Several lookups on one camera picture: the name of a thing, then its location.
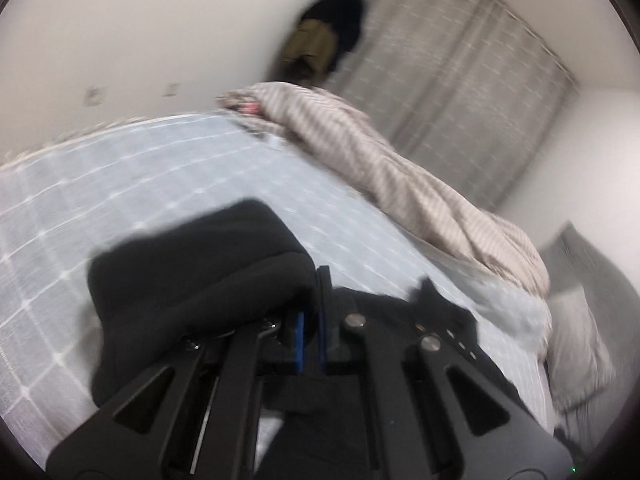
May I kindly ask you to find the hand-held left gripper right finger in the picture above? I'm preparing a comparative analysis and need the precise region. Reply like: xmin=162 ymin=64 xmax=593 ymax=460
xmin=316 ymin=266 xmax=573 ymax=479

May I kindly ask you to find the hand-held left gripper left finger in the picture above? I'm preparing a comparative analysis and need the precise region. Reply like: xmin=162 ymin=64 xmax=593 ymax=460
xmin=47 ymin=311 xmax=307 ymax=478

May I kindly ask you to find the black jacket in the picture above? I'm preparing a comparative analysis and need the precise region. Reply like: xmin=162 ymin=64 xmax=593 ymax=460
xmin=87 ymin=199 xmax=556 ymax=480

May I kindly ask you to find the striped duvet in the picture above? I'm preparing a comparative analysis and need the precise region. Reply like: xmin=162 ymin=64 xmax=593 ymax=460
xmin=216 ymin=82 xmax=551 ymax=296

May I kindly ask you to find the bed with grey checked sheet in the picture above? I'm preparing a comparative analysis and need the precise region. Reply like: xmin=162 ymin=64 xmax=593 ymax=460
xmin=0 ymin=112 xmax=556 ymax=461

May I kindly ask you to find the grey star print curtain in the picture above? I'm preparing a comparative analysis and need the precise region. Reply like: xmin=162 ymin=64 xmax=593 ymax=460
xmin=325 ymin=0 xmax=583 ymax=211

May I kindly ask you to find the dark grey pillow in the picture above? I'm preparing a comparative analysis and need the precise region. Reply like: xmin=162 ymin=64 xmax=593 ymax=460
xmin=537 ymin=222 xmax=636 ymax=461

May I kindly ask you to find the black hanging garment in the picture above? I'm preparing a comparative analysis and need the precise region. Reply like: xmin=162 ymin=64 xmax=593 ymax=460
xmin=300 ymin=0 xmax=365 ymax=56

